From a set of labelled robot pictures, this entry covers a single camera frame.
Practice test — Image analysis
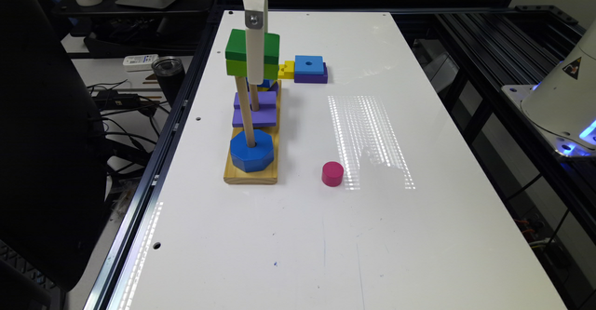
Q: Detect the wooden peg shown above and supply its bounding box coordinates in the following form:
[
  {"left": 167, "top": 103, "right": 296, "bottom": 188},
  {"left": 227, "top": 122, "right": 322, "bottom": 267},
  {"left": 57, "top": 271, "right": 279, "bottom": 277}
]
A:
[
  {"left": 235, "top": 76, "right": 256, "bottom": 148},
  {"left": 249, "top": 84, "right": 260, "bottom": 112}
]

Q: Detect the dark purple square block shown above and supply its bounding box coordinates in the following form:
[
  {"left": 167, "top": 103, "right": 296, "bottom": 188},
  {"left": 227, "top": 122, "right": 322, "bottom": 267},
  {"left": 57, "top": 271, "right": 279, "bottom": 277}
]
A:
[{"left": 294, "top": 63, "right": 329, "bottom": 84}]

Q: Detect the purple square block on peg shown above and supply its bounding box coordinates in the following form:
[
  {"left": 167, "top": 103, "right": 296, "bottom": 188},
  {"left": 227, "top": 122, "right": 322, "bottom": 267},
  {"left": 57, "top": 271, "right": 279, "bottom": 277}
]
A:
[{"left": 232, "top": 91, "right": 278, "bottom": 128}]

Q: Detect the light blue square block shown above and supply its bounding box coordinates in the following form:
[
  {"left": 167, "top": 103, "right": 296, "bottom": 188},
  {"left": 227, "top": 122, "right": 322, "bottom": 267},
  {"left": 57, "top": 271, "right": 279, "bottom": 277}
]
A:
[{"left": 294, "top": 55, "right": 324, "bottom": 75}]

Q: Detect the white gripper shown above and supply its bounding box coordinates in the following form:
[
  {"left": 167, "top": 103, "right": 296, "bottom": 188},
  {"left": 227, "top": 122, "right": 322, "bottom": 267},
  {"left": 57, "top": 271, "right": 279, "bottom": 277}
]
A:
[{"left": 243, "top": 0, "right": 268, "bottom": 85}]

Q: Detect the black tumbler cup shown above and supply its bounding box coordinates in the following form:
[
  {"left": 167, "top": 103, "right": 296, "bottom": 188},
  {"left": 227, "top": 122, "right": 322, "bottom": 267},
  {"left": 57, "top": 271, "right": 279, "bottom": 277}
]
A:
[{"left": 151, "top": 56, "right": 185, "bottom": 105}]

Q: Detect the near wooden peg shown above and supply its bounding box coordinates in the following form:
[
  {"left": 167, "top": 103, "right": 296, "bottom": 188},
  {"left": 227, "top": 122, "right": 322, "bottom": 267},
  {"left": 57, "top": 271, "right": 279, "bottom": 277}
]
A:
[{"left": 235, "top": 76, "right": 256, "bottom": 148}]

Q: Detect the green square block with hole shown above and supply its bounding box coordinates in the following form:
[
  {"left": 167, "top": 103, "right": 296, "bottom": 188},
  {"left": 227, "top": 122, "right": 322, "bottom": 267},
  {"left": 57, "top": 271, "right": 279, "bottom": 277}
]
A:
[{"left": 225, "top": 29, "right": 280, "bottom": 80}]

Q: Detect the blue octagon block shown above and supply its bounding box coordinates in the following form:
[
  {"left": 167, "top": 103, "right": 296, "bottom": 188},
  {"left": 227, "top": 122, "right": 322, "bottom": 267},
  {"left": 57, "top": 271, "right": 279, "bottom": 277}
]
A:
[{"left": 230, "top": 129, "right": 275, "bottom": 172}]

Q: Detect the blue block on far peg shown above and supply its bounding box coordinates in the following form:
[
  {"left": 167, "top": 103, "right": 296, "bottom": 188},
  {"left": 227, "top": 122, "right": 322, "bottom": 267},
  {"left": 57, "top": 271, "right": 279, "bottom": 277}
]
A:
[{"left": 258, "top": 79, "right": 276, "bottom": 88}]

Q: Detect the yellow block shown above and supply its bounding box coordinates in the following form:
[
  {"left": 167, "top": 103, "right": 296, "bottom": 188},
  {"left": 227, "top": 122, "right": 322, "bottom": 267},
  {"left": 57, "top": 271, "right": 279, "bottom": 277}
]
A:
[{"left": 278, "top": 61, "right": 295, "bottom": 80}]

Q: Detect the wooden base board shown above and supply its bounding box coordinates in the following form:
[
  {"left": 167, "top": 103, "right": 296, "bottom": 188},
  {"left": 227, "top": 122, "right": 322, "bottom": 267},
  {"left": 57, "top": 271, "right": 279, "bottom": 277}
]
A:
[{"left": 223, "top": 80, "right": 281, "bottom": 184}]

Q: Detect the white remote device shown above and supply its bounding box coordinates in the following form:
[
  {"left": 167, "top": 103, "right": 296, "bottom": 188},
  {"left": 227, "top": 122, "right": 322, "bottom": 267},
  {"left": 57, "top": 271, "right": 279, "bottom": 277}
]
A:
[{"left": 122, "top": 54, "right": 159, "bottom": 72}]

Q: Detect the black chair back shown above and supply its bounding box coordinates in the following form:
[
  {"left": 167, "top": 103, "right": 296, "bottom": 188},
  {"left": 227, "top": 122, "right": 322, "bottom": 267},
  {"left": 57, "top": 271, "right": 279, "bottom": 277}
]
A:
[{"left": 1, "top": 0, "right": 107, "bottom": 290}]

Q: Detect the middle wooden peg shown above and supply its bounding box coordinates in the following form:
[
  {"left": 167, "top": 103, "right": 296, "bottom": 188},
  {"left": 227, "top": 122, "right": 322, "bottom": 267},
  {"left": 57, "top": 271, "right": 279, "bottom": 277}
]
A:
[{"left": 249, "top": 84, "right": 260, "bottom": 112}]

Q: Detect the magenta cylinder block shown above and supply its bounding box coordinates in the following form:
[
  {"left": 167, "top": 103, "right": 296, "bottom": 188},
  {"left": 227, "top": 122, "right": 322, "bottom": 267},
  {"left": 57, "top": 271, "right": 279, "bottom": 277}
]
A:
[{"left": 321, "top": 161, "right": 344, "bottom": 187}]

